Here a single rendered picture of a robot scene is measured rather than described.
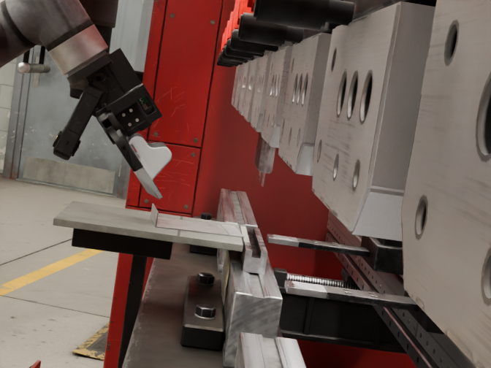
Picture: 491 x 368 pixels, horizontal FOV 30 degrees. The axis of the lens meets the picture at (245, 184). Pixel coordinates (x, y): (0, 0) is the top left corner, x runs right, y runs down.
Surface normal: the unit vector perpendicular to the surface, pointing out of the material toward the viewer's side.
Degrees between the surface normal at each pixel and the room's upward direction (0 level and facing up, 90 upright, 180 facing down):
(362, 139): 90
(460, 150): 90
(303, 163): 135
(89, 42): 73
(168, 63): 90
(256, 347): 0
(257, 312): 90
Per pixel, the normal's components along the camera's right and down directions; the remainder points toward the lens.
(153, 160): 0.07, -0.03
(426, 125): -0.99, -0.15
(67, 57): -0.25, 0.38
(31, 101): -0.19, 0.07
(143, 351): 0.15, -0.98
